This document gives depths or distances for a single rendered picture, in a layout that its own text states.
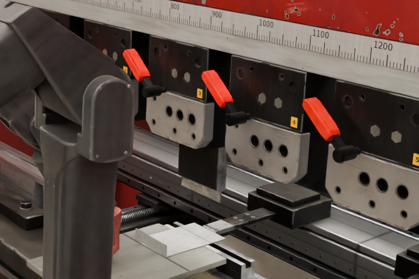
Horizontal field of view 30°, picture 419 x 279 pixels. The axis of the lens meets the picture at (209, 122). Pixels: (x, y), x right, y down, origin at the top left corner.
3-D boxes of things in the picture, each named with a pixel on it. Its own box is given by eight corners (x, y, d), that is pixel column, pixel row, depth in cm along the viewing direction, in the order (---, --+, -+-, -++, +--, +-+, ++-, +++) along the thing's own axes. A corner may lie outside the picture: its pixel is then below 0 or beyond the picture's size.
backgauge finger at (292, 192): (186, 227, 142) (187, 202, 141) (285, 198, 159) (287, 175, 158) (231, 250, 134) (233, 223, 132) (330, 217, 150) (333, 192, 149)
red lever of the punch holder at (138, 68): (122, 47, 129) (149, 93, 125) (143, 45, 131) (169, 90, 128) (118, 54, 130) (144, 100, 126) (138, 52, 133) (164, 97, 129)
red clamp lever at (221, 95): (202, 68, 114) (234, 121, 111) (222, 66, 117) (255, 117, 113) (196, 76, 116) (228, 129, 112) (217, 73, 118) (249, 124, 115)
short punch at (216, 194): (177, 186, 135) (179, 134, 133) (186, 184, 137) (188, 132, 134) (216, 203, 128) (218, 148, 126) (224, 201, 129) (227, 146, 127)
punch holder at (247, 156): (223, 160, 120) (229, 54, 116) (262, 151, 125) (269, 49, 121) (295, 188, 109) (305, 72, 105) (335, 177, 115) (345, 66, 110)
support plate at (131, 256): (26, 266, 123) (26, 260, 123) (158, 228, 140) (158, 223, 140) (88, 311, 110) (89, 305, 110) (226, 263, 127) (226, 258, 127)
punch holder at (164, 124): (144, 130, 134) (147, 34, 130) (183, 122, 140) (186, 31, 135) (202, 152, 123) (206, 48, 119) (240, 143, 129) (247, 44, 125)
